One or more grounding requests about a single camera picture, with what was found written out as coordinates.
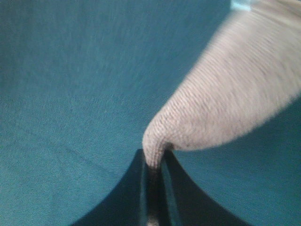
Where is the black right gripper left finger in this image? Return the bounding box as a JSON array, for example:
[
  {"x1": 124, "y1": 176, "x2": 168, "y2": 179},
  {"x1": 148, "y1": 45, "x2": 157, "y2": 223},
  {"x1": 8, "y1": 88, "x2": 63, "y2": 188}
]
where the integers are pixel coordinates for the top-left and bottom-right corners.
[{"x1": 70, "y1": 149, "x2": 148, "y2": 226}]

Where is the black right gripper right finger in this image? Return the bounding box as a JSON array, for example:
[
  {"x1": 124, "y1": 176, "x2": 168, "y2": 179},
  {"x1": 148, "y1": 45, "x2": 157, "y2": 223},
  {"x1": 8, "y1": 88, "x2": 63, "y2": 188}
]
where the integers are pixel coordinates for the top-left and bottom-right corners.
[{"x1": 162, "y1": 151, "x2": 249, "y2": 226}]

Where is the orange towel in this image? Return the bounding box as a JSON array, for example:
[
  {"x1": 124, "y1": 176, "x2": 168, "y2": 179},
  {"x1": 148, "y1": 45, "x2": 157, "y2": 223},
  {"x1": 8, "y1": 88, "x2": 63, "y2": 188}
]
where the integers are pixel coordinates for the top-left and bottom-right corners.
[{"x1": 143, "y1": 0, "x2": 301, "y2": 170}]

